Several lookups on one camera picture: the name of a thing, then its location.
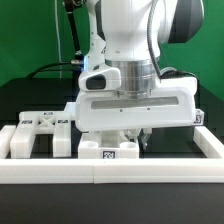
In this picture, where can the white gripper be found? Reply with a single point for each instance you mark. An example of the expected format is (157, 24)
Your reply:
(170, 104)

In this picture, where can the white chair seat block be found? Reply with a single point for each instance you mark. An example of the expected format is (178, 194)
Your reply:
(107, 145)

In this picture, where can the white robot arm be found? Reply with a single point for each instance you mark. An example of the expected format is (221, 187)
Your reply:
(125, 90)

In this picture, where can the white tagged cube far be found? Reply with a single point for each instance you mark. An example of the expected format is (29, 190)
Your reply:
(199, 120)

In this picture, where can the white marker sheet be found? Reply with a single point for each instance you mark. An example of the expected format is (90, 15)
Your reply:
(70, 108)

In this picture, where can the white U-shaped border fence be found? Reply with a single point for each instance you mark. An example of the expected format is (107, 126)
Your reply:
(96, 171)

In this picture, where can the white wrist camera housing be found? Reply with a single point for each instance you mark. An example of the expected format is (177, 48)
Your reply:
(105, 78)

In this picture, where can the white chair back frame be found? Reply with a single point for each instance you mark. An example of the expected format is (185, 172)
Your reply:
(33, 123)

